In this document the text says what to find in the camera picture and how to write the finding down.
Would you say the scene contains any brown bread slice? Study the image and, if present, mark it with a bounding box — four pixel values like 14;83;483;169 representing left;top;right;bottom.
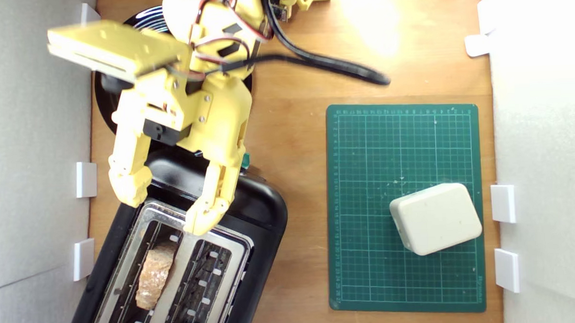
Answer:
133;242;179;311

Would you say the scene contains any black two-slot toaster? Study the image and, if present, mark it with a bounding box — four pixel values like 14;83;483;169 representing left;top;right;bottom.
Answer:
58;143;292;323

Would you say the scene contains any black round plate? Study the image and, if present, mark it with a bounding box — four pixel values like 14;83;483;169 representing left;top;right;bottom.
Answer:
92;3;254;138

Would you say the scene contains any green cutting mat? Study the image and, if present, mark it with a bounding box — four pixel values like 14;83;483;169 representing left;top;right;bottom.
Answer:
322;100;488;318

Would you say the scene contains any white block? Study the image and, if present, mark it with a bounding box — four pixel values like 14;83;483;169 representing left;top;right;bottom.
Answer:
389;182;484;257

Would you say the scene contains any white wall clip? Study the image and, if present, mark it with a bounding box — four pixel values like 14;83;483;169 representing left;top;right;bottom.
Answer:
72;238;97;282
75;161;98;198
80;2;101;24
464;32;492;58
490;183;517;225
494;248;521;294

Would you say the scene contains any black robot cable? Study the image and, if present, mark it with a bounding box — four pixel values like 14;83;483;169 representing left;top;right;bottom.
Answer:
217;0;391;93

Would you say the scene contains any yellow gripper camera mount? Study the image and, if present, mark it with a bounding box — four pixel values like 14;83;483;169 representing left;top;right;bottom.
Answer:
46;17;193;97

